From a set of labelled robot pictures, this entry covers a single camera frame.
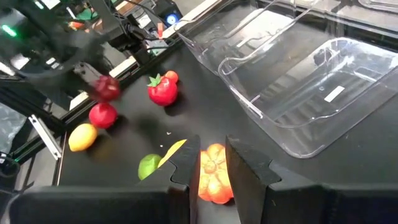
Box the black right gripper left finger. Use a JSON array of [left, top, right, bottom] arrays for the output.
[[9, 134, 201, 224]]

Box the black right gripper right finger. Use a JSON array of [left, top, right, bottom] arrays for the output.
[[225, 135, 398, 224]]

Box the green toy lime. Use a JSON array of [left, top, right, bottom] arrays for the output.
[[137, 153, 162, 181]]

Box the dark red apple toy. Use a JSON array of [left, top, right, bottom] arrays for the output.
[[92, 75, 121, 102]]

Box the yellow orange toy lemon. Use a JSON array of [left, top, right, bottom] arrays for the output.
[[68, 123, 98, 152]]

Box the yellow toy banana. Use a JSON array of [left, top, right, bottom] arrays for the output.
[[157, 139, 188, 169]]

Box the orange toy pumpkin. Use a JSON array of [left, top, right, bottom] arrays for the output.
[[198, 142, 234, 205]]

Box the red toy strawberry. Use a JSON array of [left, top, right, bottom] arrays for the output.
[[147, 73, 179, 107]]

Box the small orange toy tomato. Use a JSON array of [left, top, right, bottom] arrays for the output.
[[164, 70, 180, 85]]

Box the clear plastic bin white label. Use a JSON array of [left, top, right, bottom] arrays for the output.
[[217, 36, 398, 159]]

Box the black computer case blue light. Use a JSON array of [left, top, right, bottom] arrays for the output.
[[154, 0, 184, 27]]

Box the silver metal bracket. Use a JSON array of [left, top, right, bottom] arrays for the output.
[[28, 114, 62, 161]]

